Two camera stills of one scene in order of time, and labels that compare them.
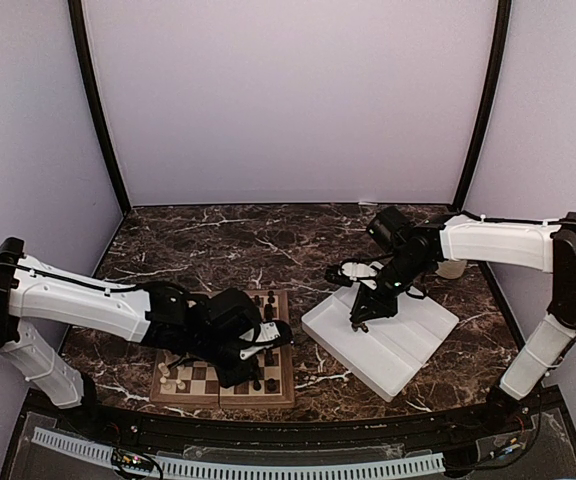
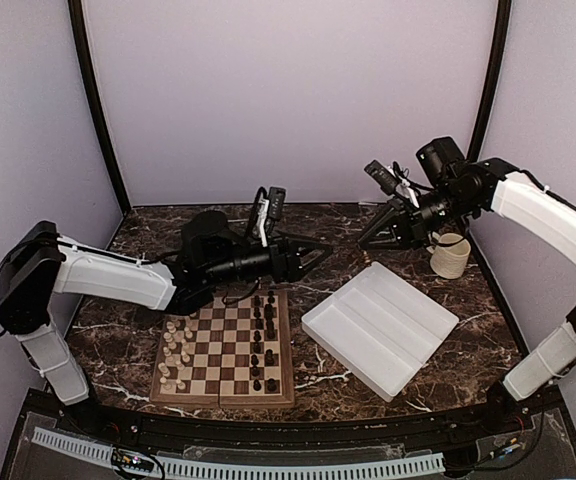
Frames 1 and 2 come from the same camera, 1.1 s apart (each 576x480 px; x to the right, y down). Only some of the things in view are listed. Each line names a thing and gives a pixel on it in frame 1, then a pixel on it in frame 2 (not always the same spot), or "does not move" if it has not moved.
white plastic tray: x=393 y=349 does not move
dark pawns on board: x=269 y=314 does not move
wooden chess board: x=190 y=382 does not move
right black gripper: x=383 y=306 -> x=407 y=229
